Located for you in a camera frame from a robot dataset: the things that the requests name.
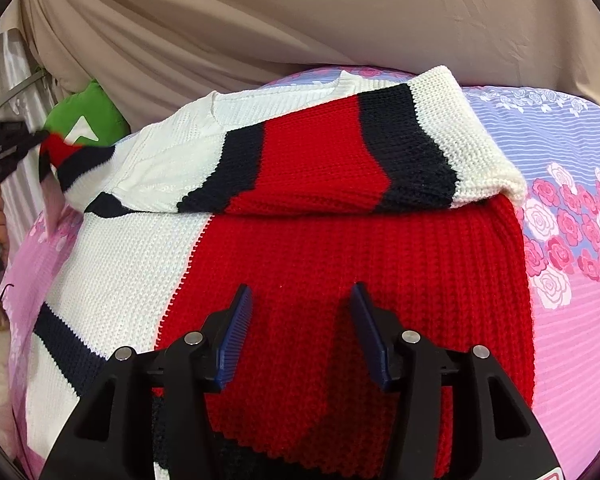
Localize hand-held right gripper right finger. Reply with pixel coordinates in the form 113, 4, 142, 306
349, 282, 572, 480

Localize white red navy knit sweater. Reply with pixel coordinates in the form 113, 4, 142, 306
22, 66, 536, 480

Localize green plush toy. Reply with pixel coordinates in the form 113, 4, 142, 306
44, 79, 131, 147

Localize beige draped cloth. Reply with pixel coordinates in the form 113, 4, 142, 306
20, 0, 600, 133

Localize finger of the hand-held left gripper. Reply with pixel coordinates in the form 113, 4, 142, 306
0, 122, 49, 183

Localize pink floral bedsheet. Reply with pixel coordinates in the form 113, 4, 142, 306
0, 62, 600, 480

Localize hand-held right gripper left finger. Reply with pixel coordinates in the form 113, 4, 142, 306
40, 284, 255, 480

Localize grey strap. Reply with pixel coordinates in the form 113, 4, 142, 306
0, 69, 48, 116

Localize white satin curtain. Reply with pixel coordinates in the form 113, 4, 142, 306
0, 7, 63, 253

